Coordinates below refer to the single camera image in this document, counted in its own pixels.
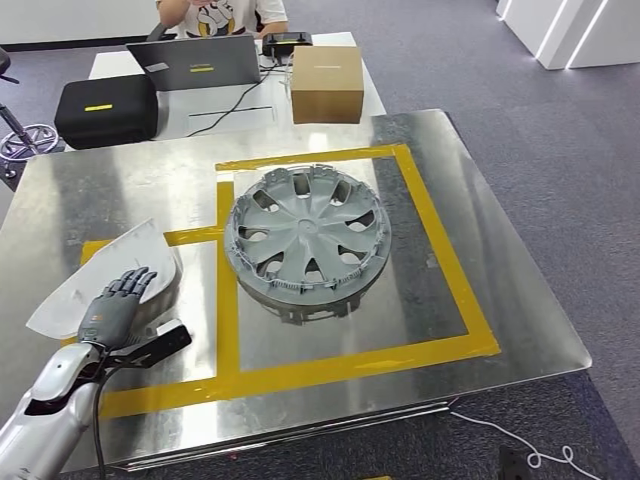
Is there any stainless steel workbench table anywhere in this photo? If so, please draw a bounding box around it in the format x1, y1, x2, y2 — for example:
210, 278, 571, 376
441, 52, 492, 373
0, 109, 593, 473

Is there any grey plastic wheel hubcap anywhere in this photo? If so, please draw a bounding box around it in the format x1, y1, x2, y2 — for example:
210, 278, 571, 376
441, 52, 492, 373
223, 163, 393, 326

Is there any white desk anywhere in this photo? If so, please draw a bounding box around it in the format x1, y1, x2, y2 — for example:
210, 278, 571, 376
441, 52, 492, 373
87, 31, 387, 144

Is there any grey laptop yellow sticker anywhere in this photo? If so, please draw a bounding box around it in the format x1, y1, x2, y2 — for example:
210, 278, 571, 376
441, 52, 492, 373
125, 34, 262, 92

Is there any brown cardboard box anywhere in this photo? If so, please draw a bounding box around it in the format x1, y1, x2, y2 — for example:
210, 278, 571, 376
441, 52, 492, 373
291, 44, 365, 126

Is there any person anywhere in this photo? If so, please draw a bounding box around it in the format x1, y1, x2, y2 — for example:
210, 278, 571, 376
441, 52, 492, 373
155, 0, 290, 40

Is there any black hard carrying case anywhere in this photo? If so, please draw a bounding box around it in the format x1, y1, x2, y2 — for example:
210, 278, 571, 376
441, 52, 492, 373
54, 74, 160, 151

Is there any white curved plastic part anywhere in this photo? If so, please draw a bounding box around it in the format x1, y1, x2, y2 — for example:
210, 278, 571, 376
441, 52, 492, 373
26, 218, 183, 341

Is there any black laptop cable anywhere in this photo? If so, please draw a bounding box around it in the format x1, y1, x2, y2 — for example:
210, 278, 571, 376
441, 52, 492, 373
186, 62, 281, 139

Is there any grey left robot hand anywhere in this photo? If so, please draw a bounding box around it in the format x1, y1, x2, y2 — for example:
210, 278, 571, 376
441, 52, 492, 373
76, 266, 158, 352

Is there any white lit plinth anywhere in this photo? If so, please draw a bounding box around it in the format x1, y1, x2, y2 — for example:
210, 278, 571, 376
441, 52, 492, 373
494, 0, 640, 71

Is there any white floor cable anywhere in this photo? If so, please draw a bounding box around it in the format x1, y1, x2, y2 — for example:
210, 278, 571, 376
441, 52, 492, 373
450, 409, 606, 480

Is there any black stool chrome base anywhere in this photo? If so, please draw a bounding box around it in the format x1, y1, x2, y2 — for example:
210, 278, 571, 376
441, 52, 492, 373
0, 47, 61, 180

